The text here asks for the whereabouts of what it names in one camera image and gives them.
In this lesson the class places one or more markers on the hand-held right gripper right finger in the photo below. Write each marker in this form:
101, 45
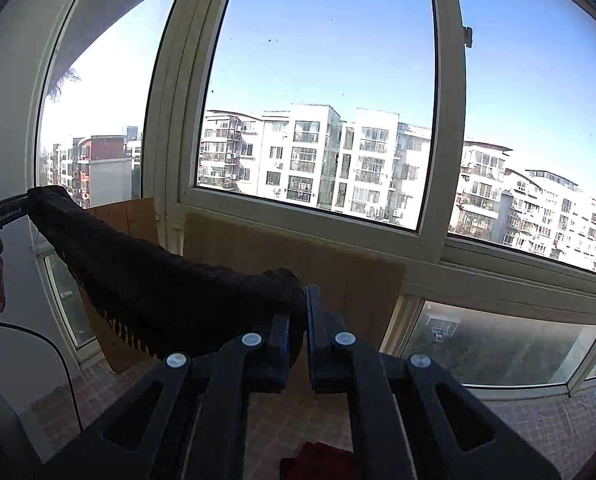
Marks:
323, 350

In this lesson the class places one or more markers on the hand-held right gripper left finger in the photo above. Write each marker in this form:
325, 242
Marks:
265, 370

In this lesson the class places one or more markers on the maroon sweater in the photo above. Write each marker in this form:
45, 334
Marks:
323, 460

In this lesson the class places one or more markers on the black pants with yellow stripes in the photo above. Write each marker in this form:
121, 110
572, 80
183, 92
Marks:
153, 280

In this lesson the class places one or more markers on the large light wooden board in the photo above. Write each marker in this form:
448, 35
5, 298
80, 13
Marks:
353, 280

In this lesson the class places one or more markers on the pine plank board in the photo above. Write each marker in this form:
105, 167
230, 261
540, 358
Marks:
138, 220

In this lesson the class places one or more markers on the apartment buildings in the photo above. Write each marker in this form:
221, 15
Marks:
328, 160

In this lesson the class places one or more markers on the pink plaid blanket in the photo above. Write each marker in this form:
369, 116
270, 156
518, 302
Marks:
527, 435

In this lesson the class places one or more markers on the window latch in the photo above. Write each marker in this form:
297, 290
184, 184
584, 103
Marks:
467, 36

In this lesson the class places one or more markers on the white window frame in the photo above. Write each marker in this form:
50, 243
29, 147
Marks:
447, 110

